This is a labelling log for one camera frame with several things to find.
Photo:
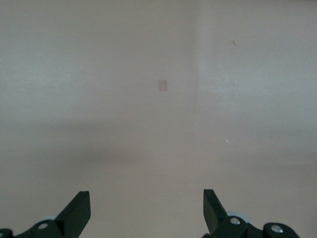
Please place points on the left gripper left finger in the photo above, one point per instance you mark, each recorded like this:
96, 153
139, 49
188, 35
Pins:
74, 215

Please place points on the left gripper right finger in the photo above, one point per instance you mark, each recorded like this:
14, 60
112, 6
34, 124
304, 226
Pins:
215, 215

